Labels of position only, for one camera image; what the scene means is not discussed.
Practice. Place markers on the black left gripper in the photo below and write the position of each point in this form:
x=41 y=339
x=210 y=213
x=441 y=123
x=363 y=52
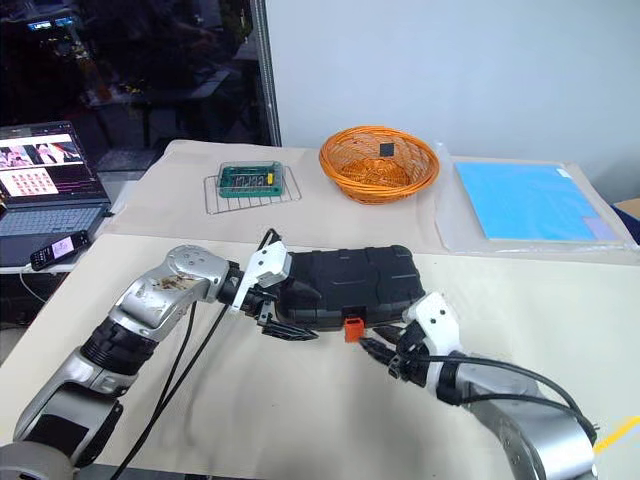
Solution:
x=261 y=302

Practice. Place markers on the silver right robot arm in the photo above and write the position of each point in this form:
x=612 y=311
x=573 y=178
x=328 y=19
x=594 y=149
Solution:
x=540 y=440

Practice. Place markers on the large beige table cloth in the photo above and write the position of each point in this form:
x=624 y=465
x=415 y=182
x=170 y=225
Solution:
x=300 y=410

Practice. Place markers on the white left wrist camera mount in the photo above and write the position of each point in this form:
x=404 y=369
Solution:
x=262 y=265

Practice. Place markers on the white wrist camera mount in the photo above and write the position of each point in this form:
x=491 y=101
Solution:
x=435 y=320
x=262 y=265

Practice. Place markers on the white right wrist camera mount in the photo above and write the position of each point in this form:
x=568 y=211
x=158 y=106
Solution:
x=435 y=320

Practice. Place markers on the black plastic tool case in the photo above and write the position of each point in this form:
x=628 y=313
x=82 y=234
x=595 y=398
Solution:
x=360 y=280

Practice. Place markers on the orange woven basket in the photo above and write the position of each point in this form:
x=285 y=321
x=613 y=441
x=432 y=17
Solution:
x=350 y=175

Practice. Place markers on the green box with clear lid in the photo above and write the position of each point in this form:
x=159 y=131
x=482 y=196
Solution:
x=250 y=180

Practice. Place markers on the open laptop computer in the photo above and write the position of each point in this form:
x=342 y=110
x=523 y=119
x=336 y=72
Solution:
x=50 y=220

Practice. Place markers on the cardboard box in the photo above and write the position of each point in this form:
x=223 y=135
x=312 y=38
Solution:
x=629 y=212

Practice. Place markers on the small black square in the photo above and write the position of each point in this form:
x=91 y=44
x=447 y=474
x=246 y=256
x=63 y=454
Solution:
x=386 y=150

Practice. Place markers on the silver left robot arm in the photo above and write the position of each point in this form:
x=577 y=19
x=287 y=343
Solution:
x=150 y=300

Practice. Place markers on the blue folder in plastic sleeve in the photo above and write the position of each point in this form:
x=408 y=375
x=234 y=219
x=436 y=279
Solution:
x=447 y=220

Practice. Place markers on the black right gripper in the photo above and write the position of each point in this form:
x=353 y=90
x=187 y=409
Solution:
x=410 y=360

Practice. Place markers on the black mobile phone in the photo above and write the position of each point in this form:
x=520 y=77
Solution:
x=60 y=247

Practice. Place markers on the blue sheet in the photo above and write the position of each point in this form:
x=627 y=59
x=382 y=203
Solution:
x=525 y=200

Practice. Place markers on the grey metal pole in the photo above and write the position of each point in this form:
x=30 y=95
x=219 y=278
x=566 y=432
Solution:
x=267 y=75

